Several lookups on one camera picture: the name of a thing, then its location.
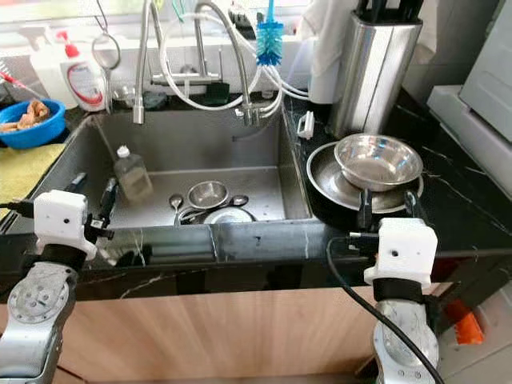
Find large steel plate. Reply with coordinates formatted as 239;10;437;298
306;140;425;214

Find large steel bowl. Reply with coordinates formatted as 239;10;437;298
334;133;423;193

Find clear plastic bottle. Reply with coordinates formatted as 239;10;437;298
114;146;154;202

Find yellow cloth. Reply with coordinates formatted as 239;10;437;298
0;144;66;221

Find blue plastic bowl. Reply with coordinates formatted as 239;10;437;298
0;98;66;150

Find brown food scraps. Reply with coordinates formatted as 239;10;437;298
12;100;53;130

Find small steel bowl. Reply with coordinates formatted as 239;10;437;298
108;86;141;109
188;181;229;210

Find white soap pump bottle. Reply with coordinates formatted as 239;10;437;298
58;30;106;113

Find small white plastic clip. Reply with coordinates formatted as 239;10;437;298
297;110;314;141

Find stainless steel sink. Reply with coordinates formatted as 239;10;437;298
8;108;313;237

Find grey scouring pad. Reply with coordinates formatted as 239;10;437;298
142;92;165;110

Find white countertop dishwasher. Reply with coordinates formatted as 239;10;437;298
428;32;512;185

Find small steel plate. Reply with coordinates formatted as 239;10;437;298
202;206;257;226

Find steel mesh strainer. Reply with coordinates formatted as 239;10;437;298
90;0;121;117

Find steel knife block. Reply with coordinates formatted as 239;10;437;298
326;0;425;138

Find dark green sponge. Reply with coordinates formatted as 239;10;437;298
200;82;229;107

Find chrome mixer tap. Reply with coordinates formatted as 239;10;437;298
152;12;221;85

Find wooden sink cabinet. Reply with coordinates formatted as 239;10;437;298
0;284;512;384

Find white hanging cloth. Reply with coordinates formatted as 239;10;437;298
300;0;361;105

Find blue bottle brush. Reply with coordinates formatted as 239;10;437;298
256;0;286;66

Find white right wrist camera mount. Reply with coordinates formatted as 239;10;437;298
364;218;438;289

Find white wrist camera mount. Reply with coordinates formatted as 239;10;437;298
34;190;97;261
364;218;438;289

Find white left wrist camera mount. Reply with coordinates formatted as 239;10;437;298
34;190;97;261

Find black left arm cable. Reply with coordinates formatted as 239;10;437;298
0;200;38;218

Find white plastic hose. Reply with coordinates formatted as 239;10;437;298
160;12;309;113

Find flexible steel faucet hose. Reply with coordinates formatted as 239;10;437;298
196;0;265;125

